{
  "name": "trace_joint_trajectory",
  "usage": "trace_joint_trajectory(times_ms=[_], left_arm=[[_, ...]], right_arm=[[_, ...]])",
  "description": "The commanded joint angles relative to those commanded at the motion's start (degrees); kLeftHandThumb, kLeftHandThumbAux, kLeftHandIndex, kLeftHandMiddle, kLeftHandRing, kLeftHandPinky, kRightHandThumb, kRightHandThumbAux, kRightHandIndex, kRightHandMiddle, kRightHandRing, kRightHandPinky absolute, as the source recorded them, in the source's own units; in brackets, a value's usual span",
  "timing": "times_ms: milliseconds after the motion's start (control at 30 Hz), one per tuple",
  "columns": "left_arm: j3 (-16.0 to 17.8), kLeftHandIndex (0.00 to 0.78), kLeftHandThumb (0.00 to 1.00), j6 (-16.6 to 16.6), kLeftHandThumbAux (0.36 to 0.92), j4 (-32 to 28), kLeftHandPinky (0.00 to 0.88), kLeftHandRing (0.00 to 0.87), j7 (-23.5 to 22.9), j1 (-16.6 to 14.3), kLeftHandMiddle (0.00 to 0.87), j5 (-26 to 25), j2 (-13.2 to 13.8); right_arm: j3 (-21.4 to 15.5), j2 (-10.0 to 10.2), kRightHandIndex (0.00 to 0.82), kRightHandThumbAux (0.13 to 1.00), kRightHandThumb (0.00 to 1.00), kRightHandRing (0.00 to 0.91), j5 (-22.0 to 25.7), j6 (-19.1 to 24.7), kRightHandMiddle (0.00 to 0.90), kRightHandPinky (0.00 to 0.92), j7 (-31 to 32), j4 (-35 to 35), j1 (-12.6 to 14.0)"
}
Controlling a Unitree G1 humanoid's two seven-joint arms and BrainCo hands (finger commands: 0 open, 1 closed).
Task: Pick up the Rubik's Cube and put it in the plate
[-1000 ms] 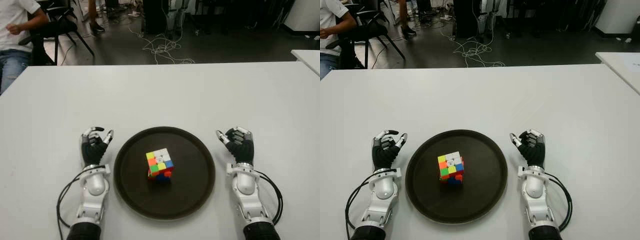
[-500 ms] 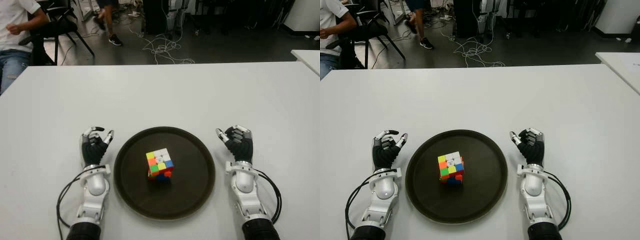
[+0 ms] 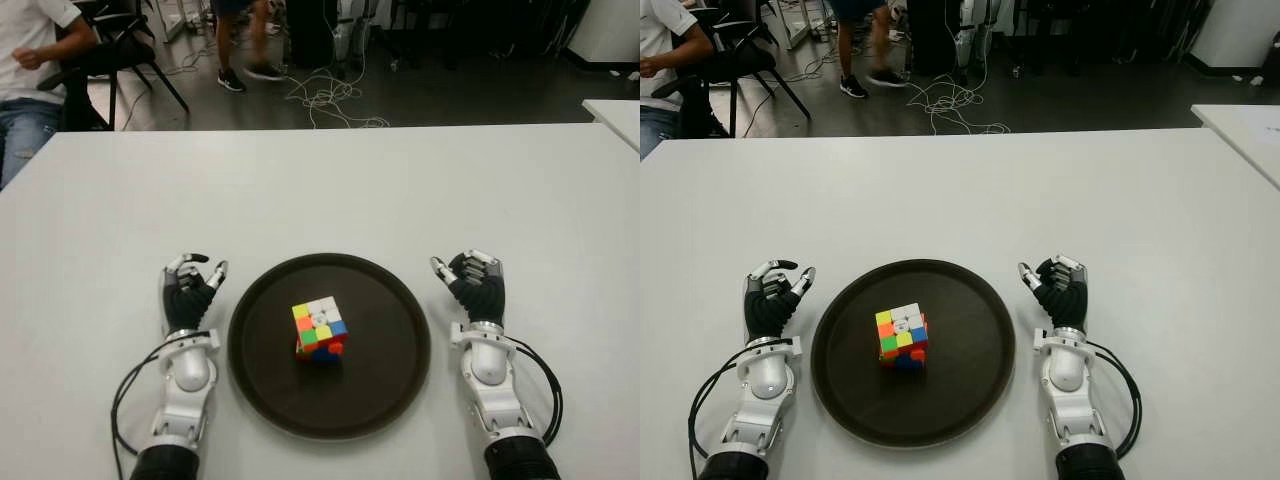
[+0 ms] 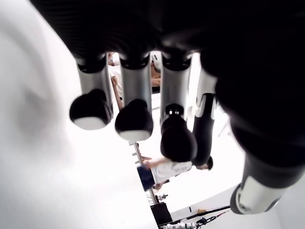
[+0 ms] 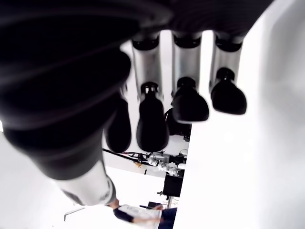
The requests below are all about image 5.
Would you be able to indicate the black cabinet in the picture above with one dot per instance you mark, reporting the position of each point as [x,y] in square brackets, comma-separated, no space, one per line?
[174,186]

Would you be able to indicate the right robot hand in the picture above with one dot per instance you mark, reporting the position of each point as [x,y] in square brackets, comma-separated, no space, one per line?
[47,71]

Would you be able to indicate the black hoist pole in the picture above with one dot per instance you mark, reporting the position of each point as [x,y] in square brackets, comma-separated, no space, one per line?
[119,155]

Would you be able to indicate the person white shirt navy sleeves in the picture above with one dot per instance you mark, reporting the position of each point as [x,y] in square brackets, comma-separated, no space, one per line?
[138,212]

